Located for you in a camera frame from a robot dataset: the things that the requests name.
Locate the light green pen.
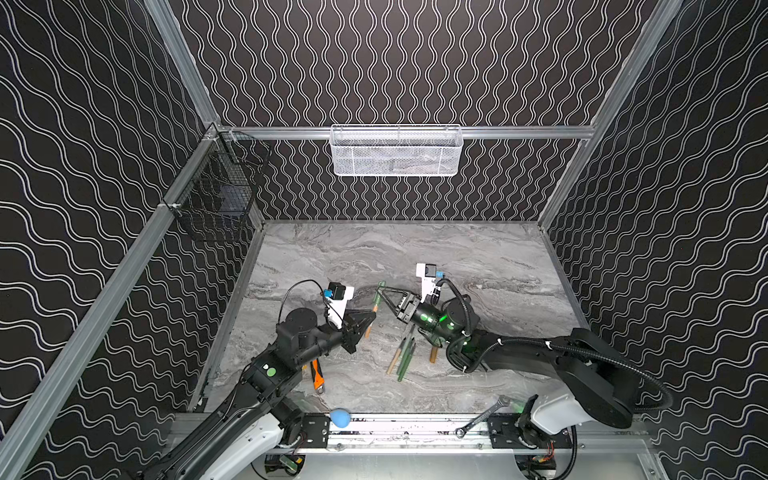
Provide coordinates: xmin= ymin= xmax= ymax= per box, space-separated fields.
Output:
xmin=397 ymin=335 xmax=415 ymax=376

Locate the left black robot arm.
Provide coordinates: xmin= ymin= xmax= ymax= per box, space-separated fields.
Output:
xmin=129 ymin=308 xmax=376 ymax=479

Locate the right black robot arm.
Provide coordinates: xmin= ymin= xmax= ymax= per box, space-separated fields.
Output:
xmin=377 ymin=286 xmax=673 ymax=435

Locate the tan pen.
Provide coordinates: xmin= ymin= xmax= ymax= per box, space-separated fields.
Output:
xmin=386 ymin=324 xmax=415 ymax=375

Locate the orange utility knife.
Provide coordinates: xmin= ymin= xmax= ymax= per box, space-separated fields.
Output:
xmin=310 ymin=359 xmax=325 ymax=394

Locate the blue ball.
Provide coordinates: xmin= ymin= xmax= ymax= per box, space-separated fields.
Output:
xmin=329 ymin=408 xmax=352 ymax=429

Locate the silver wrench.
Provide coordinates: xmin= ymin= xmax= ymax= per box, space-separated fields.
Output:
xmin=454 ymin=395 xmax=512 ymax=438

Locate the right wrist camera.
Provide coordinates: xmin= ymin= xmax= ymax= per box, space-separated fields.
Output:
xmin=416 ymin=263 xmax=444 ymax=305

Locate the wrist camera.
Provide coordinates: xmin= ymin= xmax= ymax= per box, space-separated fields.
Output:
xmin=416 ymin=263 xmax=444 ymax=305
xmin=323 ymin=282 xmax=355 ymax=329

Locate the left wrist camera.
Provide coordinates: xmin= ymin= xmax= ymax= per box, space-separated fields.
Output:
xmin=323 ymin=282 xmax=355 ymax=329

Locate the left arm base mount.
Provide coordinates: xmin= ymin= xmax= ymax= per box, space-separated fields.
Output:
xmin=276 ymin=413 xmax=332 ymax=449

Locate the white wire mesh basket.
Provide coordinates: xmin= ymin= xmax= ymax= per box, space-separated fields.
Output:
xmin=329 ymin=124 xmax=464 ymax=177

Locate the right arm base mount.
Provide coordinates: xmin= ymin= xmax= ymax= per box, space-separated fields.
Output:
xmin=487 ymin=414 xmax=573 ymax=451

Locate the black wire basket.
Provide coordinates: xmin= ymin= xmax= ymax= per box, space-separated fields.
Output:
xmin=170 ymin=127 xmax=274 ymax=244

